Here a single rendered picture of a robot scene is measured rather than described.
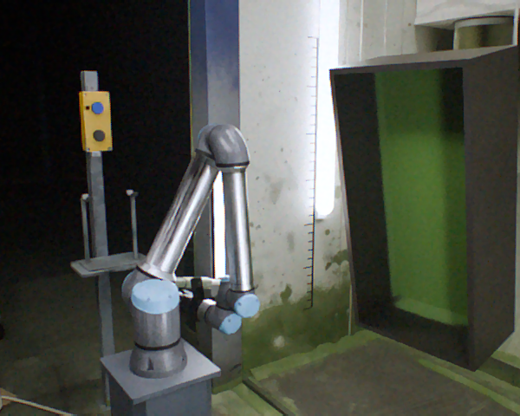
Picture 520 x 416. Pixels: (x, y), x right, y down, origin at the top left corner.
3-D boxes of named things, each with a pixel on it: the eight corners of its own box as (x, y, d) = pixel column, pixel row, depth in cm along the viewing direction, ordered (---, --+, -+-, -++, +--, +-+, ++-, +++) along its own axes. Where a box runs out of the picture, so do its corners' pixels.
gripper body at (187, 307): (175, 312, 209) (195, 322, 201) (179, 292, 208) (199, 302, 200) (189, 310, 215) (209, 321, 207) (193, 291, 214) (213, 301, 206)
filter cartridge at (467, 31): (507, 160, 320) (519, 22, 301) (506, 167, 288) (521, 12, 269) (446, 158, 335) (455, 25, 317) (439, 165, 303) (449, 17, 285)
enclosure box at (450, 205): (398, 294, 265) (380, 55, 226) (514, 331, 221) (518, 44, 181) (354, 324, 245) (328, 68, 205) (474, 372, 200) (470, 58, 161)
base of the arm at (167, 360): (142, 385, 157) (140, 355, 155) (120, 360, 172) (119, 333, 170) (197, 367, 168) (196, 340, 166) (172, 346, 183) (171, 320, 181)
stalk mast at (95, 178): (114, 399, 264) (93, 72, 230) (118, 404, 259) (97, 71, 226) (103, 402, 260) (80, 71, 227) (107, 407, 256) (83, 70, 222)
